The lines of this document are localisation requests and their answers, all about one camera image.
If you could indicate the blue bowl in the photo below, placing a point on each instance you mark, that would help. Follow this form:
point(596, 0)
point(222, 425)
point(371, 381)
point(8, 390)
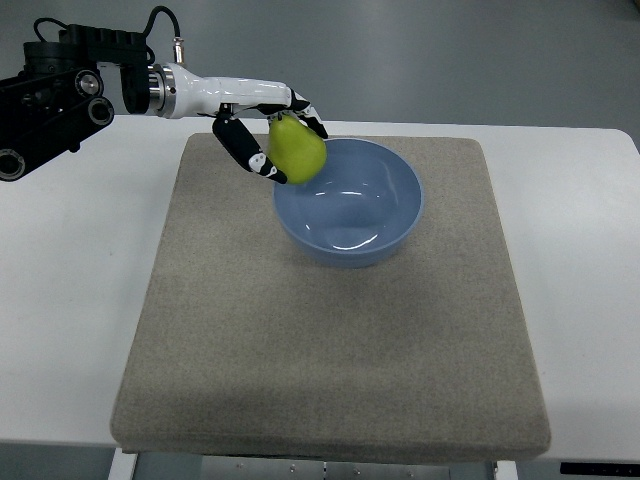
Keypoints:
point(358, 210)

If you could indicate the metal table frame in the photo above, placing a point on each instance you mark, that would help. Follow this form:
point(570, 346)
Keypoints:
point(185, 466)

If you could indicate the beige felt mat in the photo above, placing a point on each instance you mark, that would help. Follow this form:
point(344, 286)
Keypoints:
point(247, 347)

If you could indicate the green pear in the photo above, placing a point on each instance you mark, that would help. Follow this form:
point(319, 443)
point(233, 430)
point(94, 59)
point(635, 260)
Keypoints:
point(295, 149)

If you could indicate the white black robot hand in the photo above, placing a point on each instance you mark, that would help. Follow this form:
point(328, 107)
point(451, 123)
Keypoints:
point(176, 93)

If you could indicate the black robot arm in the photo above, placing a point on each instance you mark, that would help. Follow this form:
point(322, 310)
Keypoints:
point(57, 101)

